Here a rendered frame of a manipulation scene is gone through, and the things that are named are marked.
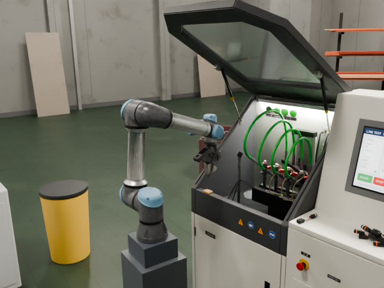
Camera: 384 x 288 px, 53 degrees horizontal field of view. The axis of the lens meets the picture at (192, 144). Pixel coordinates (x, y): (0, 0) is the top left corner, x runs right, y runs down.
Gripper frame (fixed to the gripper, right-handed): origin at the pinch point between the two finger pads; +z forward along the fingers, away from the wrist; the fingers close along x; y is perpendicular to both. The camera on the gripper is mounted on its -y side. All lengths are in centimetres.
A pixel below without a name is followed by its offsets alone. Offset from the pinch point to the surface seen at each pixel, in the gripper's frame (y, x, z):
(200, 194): -2.1, 4.5, 12.3
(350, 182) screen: 25, -72, -10
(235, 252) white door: -1.6, -24.3, 38.6
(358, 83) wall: 821, 332, 44
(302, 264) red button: -4, -68, 24
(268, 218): -0.3, -45.3, 10.6
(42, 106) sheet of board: 185, 814, 81
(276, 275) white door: -1, -52, 39
